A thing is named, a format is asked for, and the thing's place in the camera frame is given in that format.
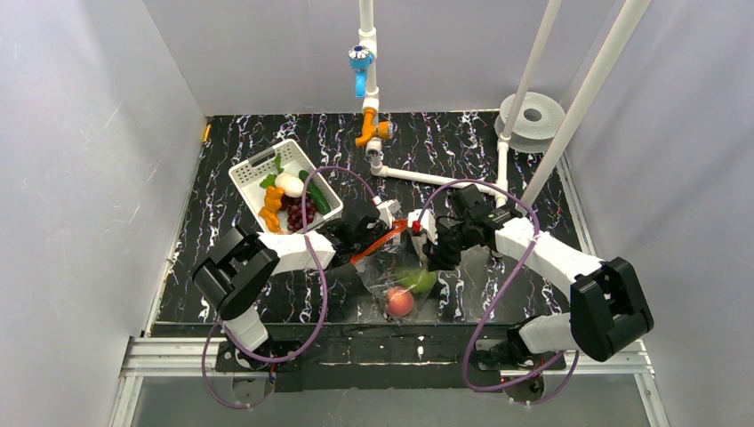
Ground fake green cucumber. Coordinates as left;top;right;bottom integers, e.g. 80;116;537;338
305;179;332;215

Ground clear zip top bag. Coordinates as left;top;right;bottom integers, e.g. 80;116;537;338
350;219;438;324

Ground fake green cabbage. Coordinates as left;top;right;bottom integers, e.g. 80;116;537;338
394;268;438;294

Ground fake purple grapes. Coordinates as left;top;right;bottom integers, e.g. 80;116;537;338
281;194;318;232

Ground fake red apple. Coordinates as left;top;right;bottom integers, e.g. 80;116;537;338
385;286;414;318

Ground fake orange ginger root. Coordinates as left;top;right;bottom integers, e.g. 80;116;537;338
259;186;285;233

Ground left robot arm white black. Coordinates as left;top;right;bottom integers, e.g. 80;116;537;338
191;213;391;363

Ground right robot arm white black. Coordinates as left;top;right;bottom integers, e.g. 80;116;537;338
409;184;654;363

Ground white perforated plastic basket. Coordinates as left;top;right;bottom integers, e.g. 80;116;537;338
229;139;343;234

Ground orange faucet valve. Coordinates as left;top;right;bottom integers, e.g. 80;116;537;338
355;107;394;148

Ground white filament spool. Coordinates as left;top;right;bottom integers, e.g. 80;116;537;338
508;92;566;154

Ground blue faucet valve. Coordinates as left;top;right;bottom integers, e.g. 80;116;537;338
349;44;374;98

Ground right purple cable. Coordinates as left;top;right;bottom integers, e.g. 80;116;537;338
414;179;582;405

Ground purple cable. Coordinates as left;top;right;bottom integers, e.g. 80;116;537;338
414;179;582;405
200;165;381;411

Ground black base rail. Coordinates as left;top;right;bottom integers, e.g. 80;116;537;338
213;324;554;392

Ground yellow pencil at wall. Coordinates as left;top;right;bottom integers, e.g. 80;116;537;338
202;124;212;143

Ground white PVC pipe frame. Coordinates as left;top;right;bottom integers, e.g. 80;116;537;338
328;1;624;215

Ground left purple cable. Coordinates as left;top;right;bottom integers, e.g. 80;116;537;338
200;165;381;411

